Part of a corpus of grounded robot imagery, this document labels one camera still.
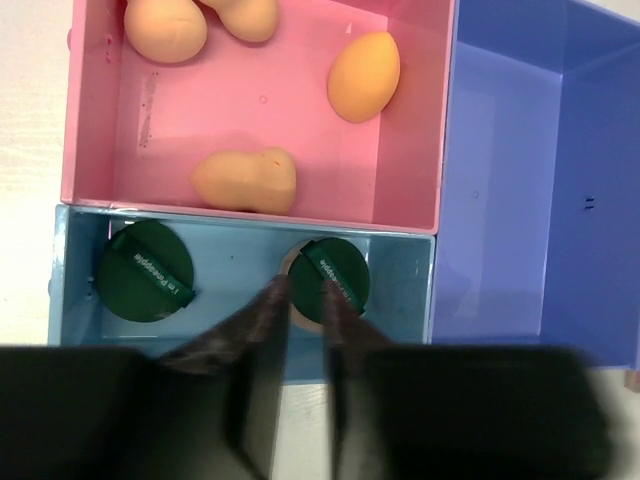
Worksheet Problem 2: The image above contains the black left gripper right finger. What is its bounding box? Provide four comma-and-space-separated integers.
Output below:
323, 282, 615, 479

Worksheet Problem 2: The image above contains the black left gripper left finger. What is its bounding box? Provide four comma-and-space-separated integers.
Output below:
1, 275, 289, 479

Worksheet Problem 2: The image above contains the green puff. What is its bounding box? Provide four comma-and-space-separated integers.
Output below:
95, 220, 196, 323
287, 237, 370, 325

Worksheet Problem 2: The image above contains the beige gourd sponge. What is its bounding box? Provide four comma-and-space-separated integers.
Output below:
124, 0, 208, 64
201, 0, 279, 43
190, 147, 297, 215

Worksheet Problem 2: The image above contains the orange teardrop sponge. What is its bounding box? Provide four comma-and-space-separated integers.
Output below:
327, 31, 401, 123

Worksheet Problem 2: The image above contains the light blue plastic bin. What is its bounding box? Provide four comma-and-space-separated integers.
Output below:
48, 205, 435, 357

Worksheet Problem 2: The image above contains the purple plastic bin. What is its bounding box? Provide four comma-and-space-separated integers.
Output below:
429, 1, 639, 369

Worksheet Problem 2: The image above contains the three-colour blush palette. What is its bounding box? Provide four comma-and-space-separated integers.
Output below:
624, 370, 640, 393

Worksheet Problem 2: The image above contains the pink plastic bin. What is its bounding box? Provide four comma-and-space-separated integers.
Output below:
61, 1, 457, 234

